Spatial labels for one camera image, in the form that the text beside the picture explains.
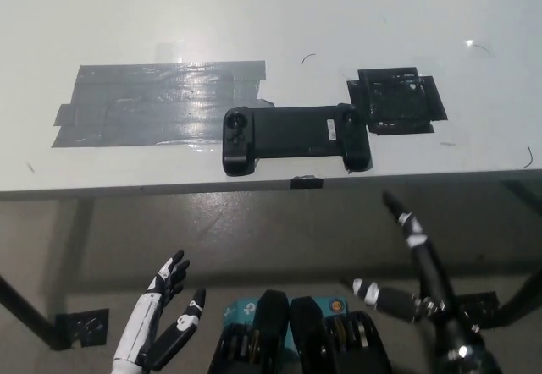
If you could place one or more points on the square black tape patch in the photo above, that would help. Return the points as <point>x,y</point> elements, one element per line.
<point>396,99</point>

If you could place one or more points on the small black tape strip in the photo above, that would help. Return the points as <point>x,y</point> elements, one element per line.
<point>306,183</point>

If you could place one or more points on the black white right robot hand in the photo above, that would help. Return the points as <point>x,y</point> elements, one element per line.
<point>432,276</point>

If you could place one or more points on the black floor tape patch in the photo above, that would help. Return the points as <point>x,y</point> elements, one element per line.
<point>478,306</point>
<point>84,327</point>

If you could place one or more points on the black teal robot torso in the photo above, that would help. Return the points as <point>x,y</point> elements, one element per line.
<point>305,340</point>

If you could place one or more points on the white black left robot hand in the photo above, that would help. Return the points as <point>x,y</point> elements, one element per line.
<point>139,327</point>

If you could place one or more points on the black metal table leg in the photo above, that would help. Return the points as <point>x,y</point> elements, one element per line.
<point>25,306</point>
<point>523,298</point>

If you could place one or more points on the large grey duct tape patch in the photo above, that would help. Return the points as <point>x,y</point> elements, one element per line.
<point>148,107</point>

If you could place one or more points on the black mobile game controller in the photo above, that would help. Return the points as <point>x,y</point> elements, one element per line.
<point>288,130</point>

